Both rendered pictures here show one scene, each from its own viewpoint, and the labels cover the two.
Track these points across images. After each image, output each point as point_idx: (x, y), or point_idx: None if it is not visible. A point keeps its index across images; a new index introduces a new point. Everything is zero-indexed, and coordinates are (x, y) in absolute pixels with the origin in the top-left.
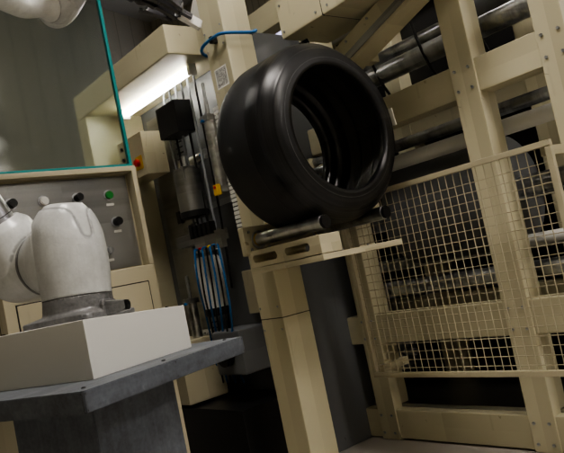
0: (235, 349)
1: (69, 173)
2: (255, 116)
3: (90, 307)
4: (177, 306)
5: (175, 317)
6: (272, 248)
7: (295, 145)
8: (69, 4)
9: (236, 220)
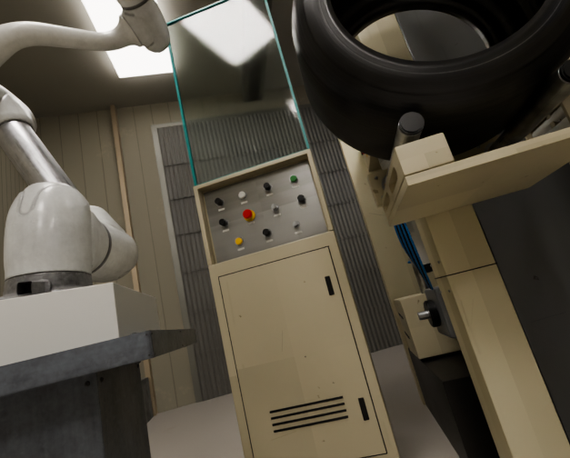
0: (124, 353)
1: (255, 169)
2: (292, 24)
3: (11, 293)
4: (99, 285)
5: (92, 301)
6: (385, 189)
7: (337, 28)
8: (135, 20)
9: None
